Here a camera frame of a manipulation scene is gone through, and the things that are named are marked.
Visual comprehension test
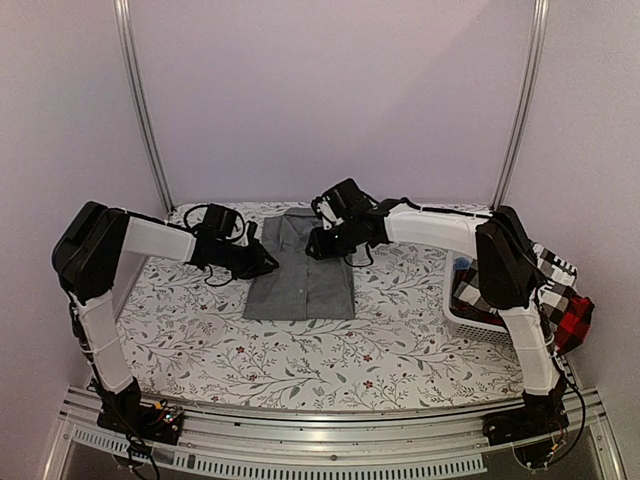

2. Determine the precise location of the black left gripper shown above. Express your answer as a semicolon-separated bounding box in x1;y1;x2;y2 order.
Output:
217;238;280;281

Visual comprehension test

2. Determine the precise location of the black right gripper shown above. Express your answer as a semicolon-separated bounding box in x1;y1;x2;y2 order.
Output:
308;217;361;258

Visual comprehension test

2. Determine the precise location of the grey long sleeve shirt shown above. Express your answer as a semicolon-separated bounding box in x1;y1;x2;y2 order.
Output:
243;207;355;321

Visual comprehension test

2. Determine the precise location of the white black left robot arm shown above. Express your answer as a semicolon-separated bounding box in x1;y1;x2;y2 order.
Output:
52;201;279;434

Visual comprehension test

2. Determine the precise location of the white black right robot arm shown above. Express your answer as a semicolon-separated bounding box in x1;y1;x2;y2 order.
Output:
306;194;566;436

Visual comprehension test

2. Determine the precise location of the floral patterned table cloth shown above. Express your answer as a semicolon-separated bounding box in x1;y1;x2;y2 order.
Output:
102;201;546;412

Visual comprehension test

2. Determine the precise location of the white plastic laundry basket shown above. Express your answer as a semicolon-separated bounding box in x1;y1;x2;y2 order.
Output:
442;251;512;346

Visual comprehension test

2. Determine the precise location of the black white checkered shirt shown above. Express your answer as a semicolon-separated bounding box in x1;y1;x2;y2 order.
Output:
451;242;578;327

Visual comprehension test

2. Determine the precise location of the red black plaid shirt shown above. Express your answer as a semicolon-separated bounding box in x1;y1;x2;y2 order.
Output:
555;295;595;356

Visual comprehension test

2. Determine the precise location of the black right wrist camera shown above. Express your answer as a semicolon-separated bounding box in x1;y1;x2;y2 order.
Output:
311;178;377;230

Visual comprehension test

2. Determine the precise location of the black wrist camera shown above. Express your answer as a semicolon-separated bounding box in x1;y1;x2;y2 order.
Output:
311;178;377;230
198;204;257;243

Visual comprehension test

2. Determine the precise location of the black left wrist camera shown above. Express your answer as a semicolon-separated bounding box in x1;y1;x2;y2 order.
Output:
198;204;257;243

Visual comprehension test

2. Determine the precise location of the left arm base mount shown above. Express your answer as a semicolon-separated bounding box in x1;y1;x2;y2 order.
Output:
97;398;184;445

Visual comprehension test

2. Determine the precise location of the aluminium front rail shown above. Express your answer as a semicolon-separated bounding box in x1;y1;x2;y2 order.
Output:
47;387;626;476

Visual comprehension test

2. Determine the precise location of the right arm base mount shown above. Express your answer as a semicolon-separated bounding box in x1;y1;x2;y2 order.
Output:
482;401;569;446

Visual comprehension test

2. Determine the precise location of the aluminium frame post right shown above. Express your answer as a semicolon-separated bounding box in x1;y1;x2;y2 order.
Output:
491;0;550;209

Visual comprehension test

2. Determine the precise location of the aluminium frame post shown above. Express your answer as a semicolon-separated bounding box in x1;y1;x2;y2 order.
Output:
491;0;550;209
113;0;175;213

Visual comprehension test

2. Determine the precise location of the aluminium frame post left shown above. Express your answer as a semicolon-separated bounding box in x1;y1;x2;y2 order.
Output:
113;0;175;213

